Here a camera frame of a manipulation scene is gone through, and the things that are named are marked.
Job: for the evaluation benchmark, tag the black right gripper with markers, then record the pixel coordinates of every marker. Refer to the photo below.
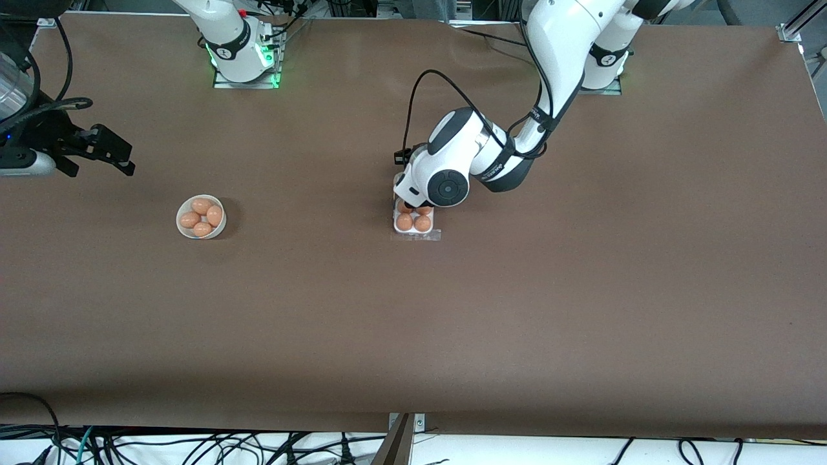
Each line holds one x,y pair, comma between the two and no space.
40,137

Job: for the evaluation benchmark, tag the clear plastic egg box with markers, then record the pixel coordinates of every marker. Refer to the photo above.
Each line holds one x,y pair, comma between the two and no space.
426,236

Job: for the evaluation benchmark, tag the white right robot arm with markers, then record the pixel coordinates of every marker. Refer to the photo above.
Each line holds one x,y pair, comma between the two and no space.
227,39

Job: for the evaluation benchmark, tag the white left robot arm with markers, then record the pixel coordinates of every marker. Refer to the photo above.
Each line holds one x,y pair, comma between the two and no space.
562,39

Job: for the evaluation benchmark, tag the white round bowl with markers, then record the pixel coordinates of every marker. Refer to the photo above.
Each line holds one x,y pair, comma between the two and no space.
182,229

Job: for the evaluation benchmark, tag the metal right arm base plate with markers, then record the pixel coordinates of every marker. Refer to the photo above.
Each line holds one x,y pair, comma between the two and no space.
226,84

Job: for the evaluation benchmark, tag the metal table edge bracket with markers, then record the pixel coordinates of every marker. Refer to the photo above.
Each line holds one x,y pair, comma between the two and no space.
420,423

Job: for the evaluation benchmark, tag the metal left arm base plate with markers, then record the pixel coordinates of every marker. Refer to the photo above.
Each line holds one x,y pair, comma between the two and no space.
607,92

